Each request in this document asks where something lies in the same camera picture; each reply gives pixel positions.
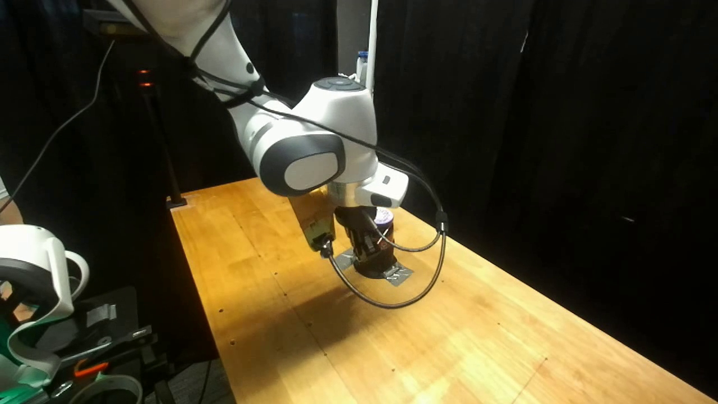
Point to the black stand pole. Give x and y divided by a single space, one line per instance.
159 141

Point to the beige tape roll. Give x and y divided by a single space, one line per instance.
104 387

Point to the black curtain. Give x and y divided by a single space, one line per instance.
583 136

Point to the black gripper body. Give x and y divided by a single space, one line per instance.
352 219

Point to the jar with purple lid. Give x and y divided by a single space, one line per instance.
375 262

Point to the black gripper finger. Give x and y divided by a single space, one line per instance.
383 241
362 247

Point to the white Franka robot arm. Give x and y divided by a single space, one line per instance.
299 141

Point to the tan wrist camera box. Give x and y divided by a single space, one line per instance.
315 219

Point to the white vertical pole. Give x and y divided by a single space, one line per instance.
368 46

